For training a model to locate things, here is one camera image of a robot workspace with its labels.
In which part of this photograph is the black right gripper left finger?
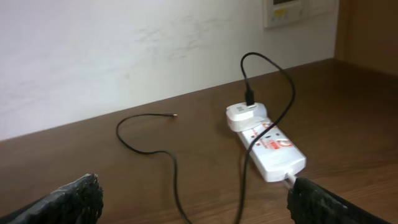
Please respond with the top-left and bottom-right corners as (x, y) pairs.
(1, 174), (103, 224)

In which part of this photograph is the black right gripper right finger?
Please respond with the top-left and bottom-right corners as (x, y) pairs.
(287, 177), (389, 224)

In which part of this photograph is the black USB charging cable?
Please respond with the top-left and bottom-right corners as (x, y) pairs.
(115, 52), (296, 224)

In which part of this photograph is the white USB charger adapter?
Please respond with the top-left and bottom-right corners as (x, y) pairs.
(226, 103), (267, 133)

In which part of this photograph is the white power strip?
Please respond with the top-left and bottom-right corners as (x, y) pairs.
(250, 126), (307, 182)

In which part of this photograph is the white power strip cord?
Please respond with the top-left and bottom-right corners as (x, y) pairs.
(282, 172), (298, 190)

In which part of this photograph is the white wall control panel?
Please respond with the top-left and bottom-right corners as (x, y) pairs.
(262, 0), (336, 29)

